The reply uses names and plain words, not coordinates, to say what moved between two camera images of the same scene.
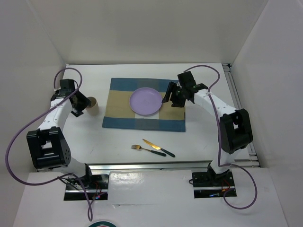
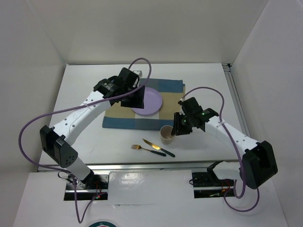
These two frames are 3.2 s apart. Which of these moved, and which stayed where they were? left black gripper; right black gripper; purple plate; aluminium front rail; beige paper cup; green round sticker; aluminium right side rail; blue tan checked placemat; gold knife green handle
Moved: beige paper cup; left black gripper; right black gripper
Stayed: gold knife green handle; purple plate; blue tan checked placemat; green round sticker; aluminium front rail; aluminium right side rail
